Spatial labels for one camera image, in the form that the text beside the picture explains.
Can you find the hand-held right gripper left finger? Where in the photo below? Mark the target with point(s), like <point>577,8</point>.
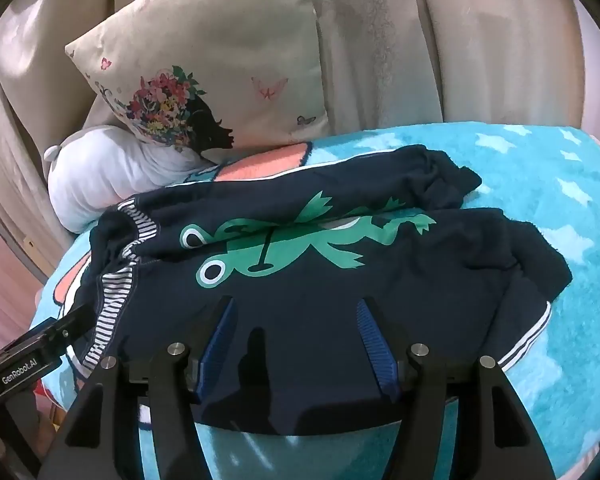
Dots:
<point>219,346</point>

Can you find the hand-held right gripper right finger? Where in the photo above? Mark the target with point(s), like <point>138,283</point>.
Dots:
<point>375,346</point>

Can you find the navy frog print sweatshirt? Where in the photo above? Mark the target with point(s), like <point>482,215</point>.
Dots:
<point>300,280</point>

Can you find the white plush pillow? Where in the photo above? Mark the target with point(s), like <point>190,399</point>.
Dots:
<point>105,175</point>

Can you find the turquoise star print blanket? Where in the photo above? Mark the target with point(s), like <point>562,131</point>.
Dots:
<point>555,240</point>

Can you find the beige floral print pillow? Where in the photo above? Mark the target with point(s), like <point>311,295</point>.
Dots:
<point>205,60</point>

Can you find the beige curtain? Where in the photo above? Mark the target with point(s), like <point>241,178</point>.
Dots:
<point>405,35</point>

